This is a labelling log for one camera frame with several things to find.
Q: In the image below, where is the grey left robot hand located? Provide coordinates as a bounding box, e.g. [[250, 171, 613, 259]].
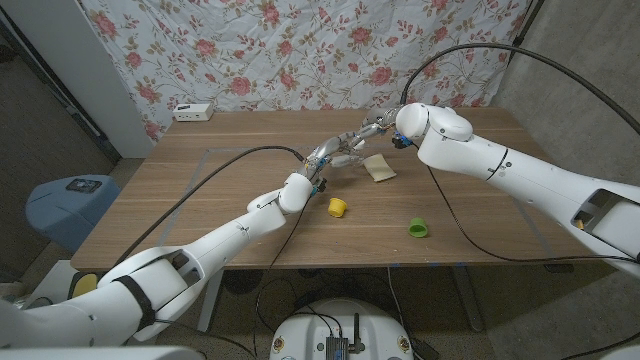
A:
[[302, 130, 364, 183]]

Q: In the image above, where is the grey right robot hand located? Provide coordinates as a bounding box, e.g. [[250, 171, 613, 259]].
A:
[[352, 105, 402, 152]]

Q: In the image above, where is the clear white-capped medicine bottle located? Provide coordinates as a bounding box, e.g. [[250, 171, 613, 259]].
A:
[[344, 141, 365, 168]]

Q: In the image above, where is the yellow sponge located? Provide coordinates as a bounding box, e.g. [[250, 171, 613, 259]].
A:
[[362, 152, 398, 183]]

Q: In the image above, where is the yellow plastic cup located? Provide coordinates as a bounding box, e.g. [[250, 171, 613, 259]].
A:
[[327, 197, 348, 219]]

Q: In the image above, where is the green plastic cup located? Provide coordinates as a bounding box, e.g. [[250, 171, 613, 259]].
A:
[[408, 216, 429, 239]]

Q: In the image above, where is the floral backdrop cloth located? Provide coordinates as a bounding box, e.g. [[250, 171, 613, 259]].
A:
[[79, 0, 531, 144]]

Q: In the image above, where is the white power strip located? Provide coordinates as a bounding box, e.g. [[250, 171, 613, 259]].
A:
[[172, 103, 215, 123]]

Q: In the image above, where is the black round floor base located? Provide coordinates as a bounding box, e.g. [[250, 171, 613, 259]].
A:
[[222, 269, 264, 295]]

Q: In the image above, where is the black backdrop stand pole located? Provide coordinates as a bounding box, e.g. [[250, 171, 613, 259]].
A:
[[508, 0, 546, 49]]

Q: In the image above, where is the white robot torso base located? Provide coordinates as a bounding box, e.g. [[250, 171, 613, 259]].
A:
[[269, 298, 415, 360]]

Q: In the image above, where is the white table leg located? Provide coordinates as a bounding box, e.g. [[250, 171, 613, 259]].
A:
[[196, 272, 225, 336]]

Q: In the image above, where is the grey table leg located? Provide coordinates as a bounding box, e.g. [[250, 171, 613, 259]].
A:
[[452, 265, 485, 334]]

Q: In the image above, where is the black phone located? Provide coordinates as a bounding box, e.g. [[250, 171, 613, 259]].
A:
[[65, 178, 103, 194]]

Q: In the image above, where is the blue plastic stool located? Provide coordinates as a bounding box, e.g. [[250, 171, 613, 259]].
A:
[[25, 174, 121, 254]]

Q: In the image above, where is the black pedal with yellow pads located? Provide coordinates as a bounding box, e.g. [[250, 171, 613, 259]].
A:
[[67, 271, 100, 301]]

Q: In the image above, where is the white robot chest edge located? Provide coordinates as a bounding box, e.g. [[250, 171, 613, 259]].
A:
[[0, 346, 204, 360]]

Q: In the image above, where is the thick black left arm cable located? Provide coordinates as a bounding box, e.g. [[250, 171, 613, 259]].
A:
[[112, 145, 306, 269]]

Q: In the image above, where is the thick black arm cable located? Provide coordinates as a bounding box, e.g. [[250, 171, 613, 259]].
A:
[[399, 42, 640, 135], [112, 145, 306, 269]]

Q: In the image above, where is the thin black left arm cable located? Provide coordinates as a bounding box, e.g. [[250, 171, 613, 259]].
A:
[[252, 203, 309, 360]]

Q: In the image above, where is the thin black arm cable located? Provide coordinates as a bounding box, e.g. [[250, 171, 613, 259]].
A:
[[409, 141, 640, 265], [252, 203, 309, 360]]

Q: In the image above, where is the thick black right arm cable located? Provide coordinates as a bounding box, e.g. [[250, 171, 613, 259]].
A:
[[399, 42, 640, 135]]

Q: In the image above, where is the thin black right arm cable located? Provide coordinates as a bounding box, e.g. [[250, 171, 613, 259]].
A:
[[409, 141, 640, 265]]

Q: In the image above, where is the black floor cable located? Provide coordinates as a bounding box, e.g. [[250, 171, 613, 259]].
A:
[[253, 272, 416, 346]]

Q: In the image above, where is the white wall panel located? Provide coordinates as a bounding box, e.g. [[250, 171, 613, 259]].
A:
[[0, 0, 154, 159]]

